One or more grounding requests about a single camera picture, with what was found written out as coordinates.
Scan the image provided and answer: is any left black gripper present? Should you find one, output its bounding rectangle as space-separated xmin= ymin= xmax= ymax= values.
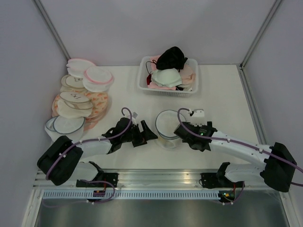
xmin=121 ymin=120 xmax=158 ymax=147

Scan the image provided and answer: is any white mesh blue-trim laundry bag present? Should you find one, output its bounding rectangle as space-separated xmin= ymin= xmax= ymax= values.
xmin=155 ymin=110 xmax=181 ymax=149

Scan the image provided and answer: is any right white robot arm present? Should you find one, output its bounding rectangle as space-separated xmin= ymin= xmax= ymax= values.
xmin=174 ymin=122 xmax=297 ymax=192

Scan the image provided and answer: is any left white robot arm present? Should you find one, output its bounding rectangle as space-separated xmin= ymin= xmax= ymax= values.
xmin=37 ymin=117 xmax=158 ymax=186

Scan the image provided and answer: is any orange patterned laundry bag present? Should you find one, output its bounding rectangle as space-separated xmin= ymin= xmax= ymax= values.
xmin=52 ymin=92 xmax=108 ymax=131

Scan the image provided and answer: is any white bra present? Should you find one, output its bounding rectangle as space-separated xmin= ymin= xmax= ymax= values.
xmin=151 ymin=69 xmax=182 ymax=88

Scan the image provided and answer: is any pink-trim mesh laundry bag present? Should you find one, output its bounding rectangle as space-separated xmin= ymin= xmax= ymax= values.
xmin=82 ymin=66 xmax=114 ymax=93

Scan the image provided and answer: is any black bra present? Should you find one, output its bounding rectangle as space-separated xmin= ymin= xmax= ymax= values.
xmin=156 ymin=46 xmax=188 ymax=71

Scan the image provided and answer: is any beige bag with bra print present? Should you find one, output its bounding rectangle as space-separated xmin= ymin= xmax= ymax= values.
xmin=57 ymin=91 xmax=93 ymax=119

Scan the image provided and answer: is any blue-trim mesh bag on pile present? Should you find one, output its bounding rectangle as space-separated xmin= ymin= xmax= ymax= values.
xmin=45 ymin=116 xmax=85 ymax=142

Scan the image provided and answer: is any beige-trim mesh laundry bag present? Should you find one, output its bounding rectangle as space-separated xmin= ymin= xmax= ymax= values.
xmin=60 ymin=75 xmax=86 ymax=92

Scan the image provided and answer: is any pink-trim bag at back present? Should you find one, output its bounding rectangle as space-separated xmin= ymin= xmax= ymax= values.
xmin=66 ymin=58 xmax=96 ymax=78

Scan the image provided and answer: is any white plastic basket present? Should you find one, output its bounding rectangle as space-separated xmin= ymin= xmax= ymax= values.
xmin=137 ymin=56 xmax=199 ymax=97

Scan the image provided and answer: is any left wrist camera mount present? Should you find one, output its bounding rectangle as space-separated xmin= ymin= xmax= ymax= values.
xmin=132 ymin=112 xmax=138 ymax=125

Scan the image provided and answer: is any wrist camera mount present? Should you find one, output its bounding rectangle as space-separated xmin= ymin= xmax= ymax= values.
xmin=189 ymin=109 xmax=206 ymax=126
xmin=132 ymin=112 xmax=138 ymax=125

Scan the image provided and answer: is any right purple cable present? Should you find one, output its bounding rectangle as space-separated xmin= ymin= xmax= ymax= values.
xmin=177 ymin=108 xmax=303 ymax=173

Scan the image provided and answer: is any purple cable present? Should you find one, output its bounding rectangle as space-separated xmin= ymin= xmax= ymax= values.
xmin=45 ymin=107 xmax=133 ymax=181
xmin=177 ymin=108 xmax=303 ymax=173

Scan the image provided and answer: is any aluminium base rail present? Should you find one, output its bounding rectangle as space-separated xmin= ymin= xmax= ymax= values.
xmin=33 ymin=169 xmax=272 ymax=190

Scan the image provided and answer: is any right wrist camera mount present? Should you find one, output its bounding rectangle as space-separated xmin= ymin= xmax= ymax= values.
xmin=189 ymin=109 xmax=206 ymax=126

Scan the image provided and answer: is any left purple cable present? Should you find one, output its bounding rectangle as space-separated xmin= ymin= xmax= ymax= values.
xmin=45 ymin=107 xmax=133 ymax=181

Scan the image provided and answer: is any right aluminium table-edge rail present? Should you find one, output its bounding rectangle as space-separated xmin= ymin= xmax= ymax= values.
xmin=236 ymin=64 xmax=269 ymax=145

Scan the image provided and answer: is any white slotted cable duct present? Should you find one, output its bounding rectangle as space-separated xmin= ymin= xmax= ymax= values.
xmin=43 ymin=189 xmax=220 ymax=200

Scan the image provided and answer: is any left aluminium frame post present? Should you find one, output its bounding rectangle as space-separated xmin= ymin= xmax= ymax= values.
xmin=32 ymin=0 xmax=71 ymax=61

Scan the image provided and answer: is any aluminium frame post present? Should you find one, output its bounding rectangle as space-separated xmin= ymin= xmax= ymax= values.
xmin=239 ymin=0 xmax=284 ymax=70
xmin=32 ymin=0 xmax=71 ymax=61

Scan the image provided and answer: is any right aluminium frame post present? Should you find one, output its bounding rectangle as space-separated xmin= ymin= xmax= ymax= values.
xmin=239 ymin=0 xmax=284 ymax=70

